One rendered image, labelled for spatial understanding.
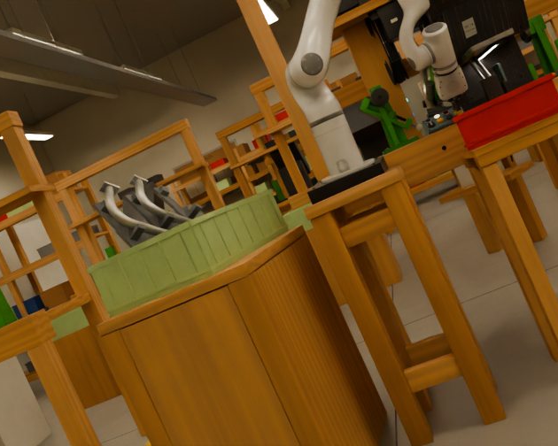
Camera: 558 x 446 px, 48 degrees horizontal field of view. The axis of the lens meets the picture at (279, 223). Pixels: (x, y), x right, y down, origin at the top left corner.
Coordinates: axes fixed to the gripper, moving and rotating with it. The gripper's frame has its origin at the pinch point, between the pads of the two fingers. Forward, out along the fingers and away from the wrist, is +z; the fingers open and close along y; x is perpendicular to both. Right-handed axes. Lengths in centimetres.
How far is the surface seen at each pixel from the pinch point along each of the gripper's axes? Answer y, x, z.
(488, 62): 25.8, 39.1, 13.3
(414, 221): -33, -49, 0
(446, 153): -10.0, -8.5, 12.0
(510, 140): 4.3, -38.1, -5.1
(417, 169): -21.8, -9.1, 12.8
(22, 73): -448, 765, 120
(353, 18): -16, 71, -17
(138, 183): -112, -9, -31
